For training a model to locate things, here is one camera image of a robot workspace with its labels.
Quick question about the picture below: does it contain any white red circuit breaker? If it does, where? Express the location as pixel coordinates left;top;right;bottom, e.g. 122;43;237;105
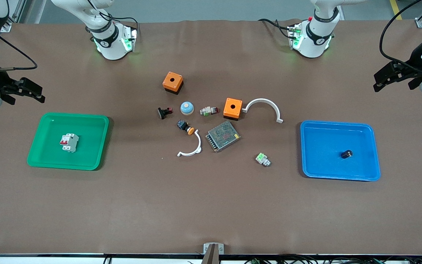
59;133;79;153

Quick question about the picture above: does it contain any green plastic tray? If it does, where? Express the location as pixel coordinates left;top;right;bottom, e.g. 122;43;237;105
27;112;110;171

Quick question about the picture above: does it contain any blue plastic tray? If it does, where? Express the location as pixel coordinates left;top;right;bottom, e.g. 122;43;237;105
300;120;381;182

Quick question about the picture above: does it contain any large white curved clamp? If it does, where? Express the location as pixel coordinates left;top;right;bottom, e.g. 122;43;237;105
242;98;284;124

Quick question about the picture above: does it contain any black orange emergency stop button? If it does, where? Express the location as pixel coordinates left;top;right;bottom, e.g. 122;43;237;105
177;120;195;135

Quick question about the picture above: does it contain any small white curved clamp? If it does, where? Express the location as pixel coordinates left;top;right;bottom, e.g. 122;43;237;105
177;131;202;157

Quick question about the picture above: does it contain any metal mesh power supply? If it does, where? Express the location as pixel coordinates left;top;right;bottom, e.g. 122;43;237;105
206;121;241;153

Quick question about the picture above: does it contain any brown table cover sheet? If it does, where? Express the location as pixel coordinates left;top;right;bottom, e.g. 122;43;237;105
0;18;422;255

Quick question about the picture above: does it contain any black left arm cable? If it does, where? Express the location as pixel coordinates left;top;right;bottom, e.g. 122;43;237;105
379;0;422;71

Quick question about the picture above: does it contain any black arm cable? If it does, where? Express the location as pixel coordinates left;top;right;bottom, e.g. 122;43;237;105
0;29;38;71
379;0;422;71

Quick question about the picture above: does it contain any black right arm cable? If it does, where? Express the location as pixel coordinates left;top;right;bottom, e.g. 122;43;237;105
0;29;38;71

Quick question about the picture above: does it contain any orange black button enclosure box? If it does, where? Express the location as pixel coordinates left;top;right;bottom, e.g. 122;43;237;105
223;98;243;121
162;71;184;95

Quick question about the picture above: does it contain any green white pushbutton switch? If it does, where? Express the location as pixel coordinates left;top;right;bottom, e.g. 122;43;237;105
255;153;271;167

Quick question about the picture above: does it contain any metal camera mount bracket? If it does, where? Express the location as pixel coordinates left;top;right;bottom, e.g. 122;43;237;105
203;243;224;264

